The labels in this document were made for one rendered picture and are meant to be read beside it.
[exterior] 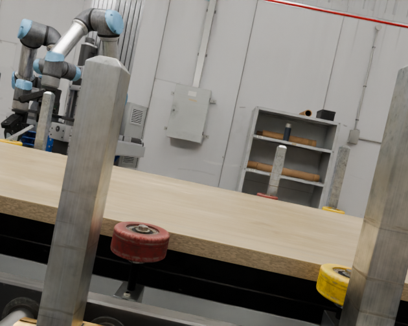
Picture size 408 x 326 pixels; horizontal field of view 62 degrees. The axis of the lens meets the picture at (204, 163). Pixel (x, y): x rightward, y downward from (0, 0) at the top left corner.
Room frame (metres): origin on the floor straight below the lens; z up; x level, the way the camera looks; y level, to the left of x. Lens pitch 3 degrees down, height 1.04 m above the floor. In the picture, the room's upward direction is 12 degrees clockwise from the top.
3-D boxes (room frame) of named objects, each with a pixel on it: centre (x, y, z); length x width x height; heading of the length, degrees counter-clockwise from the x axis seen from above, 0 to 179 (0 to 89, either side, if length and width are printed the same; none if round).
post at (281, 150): (1.42, -0.30, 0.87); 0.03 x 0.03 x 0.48; 88
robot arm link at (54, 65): (1.54, 0.74, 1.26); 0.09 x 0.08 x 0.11; 164
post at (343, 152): (1.41, -0.55, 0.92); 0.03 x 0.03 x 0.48; 88
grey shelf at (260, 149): (3.79, -0.87, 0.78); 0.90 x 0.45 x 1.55; 88
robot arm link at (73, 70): (1.64, 0.73, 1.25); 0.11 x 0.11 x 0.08; 74
